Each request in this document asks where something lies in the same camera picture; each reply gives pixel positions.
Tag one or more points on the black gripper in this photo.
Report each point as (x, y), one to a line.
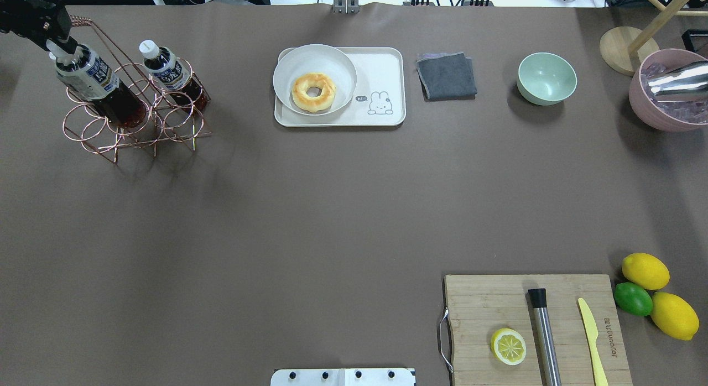
(34, 20)

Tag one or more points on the tea bottle top rack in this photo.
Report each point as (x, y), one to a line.
(94, 82)

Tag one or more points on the tea bottle lower left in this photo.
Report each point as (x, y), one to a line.
(171, 74)

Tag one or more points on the cream serving tray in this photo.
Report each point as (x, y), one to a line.
(378, 99)

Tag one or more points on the glazed donut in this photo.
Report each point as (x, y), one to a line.
(313, 92)

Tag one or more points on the white round plate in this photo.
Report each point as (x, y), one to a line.
(315, 58)

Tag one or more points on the grey folded cloth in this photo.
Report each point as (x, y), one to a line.
(447, 76)

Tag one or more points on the mint green bowl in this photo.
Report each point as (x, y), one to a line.
(546, 79)

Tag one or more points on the wooden cutting board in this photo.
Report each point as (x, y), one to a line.
(479, 305)

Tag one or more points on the half lemon slice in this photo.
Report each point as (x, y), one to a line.
(508, 346)

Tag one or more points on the wooden mug tree stand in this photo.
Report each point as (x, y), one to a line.
(624, 48)

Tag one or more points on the steel cylinder muddler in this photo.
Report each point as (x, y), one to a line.
(542, 326)

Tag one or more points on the pink ice bowl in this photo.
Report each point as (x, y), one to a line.
(665, 116)

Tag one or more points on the yellow lemon upper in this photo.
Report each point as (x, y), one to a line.
(645, 270)

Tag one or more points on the yellow lemon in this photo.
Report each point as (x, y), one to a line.
(674, 316)
(645, 270)

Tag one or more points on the green lime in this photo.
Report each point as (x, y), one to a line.
(633, 299)

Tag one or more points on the steel ice scoop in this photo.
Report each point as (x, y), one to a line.
(686, 83)

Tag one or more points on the yellow plastic knife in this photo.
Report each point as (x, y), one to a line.
(592, 333)

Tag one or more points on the yellow lemon lower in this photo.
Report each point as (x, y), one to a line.
(674, 316)

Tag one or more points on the copper wire bottle rack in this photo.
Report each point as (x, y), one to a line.
(164, 122)

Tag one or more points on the aluminium frame post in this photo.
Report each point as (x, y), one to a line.
(346, 6)

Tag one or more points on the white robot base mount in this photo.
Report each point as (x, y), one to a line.
(344, 376)

